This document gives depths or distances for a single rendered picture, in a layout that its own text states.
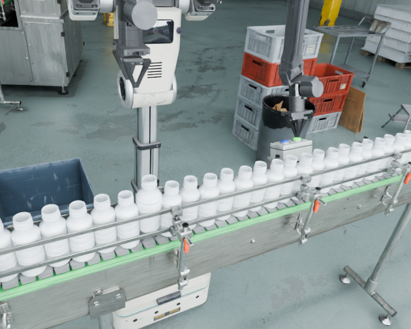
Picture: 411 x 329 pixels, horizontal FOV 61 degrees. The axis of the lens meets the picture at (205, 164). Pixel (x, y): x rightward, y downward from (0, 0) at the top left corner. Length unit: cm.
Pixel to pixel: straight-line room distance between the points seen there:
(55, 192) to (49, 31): 309
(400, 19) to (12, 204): 748
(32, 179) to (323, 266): 183
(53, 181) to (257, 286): 134
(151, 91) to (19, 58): 330
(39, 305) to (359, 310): 182
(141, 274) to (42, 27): 371
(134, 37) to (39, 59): 372
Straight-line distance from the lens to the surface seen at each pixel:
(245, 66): 352
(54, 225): 90
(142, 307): 186
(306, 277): 241
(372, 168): 147
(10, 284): 98
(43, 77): 463
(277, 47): 322
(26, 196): 155
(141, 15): 81
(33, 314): 104
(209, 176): 100
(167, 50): 141
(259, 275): 232
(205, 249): 109
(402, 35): 804
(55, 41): 448
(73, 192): 157
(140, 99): 144
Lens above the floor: 171
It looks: 32 degrees down
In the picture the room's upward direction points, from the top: 6 degrees clockwise
